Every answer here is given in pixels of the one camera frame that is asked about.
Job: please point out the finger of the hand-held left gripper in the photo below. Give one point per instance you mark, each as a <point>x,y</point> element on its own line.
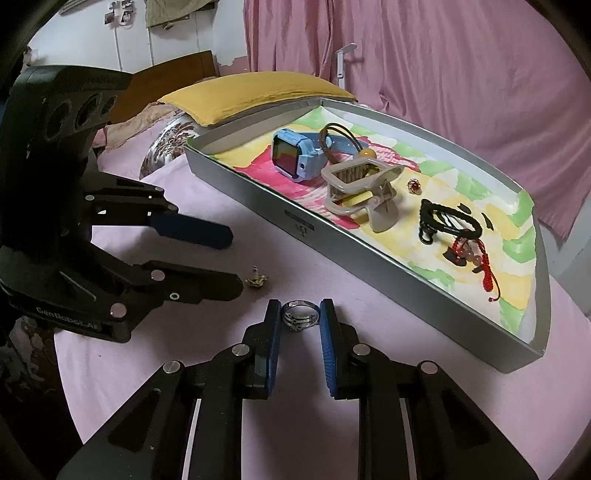
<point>198,230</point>
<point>203,286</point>

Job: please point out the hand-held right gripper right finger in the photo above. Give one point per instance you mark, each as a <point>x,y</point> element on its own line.
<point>327,350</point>

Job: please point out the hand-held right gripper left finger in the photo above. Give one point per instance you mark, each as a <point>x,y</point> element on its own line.
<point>274,346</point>

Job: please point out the small gold earring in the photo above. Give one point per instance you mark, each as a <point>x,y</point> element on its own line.
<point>257,279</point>

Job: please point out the grey cardboard box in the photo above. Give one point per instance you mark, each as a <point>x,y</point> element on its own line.
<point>351,254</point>

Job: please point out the beige claw hair clip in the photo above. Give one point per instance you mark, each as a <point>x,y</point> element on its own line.
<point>383,217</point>

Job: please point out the floral pillow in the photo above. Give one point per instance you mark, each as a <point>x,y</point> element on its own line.
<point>166,143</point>

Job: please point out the peach crumpled cloth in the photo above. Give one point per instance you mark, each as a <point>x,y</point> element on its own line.
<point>138,122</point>

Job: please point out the blue smartwatch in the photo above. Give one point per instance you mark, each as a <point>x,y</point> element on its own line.
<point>288,154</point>

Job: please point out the colourful printed cloth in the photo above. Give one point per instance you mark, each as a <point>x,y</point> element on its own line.
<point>415,249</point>

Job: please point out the yellow pillow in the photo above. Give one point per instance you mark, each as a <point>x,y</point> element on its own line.
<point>244,94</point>

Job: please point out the wooden headboard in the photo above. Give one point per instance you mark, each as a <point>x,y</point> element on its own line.
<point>184,69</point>

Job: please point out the white folding lamp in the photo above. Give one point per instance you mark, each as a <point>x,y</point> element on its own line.
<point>340,69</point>

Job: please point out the olive hanging garment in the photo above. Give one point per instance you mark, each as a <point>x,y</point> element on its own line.
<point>175,11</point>

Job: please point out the pink curtain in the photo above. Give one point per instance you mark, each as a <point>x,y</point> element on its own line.
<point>461,69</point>

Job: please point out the wall socket with plugs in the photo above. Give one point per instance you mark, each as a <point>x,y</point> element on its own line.
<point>121,9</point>

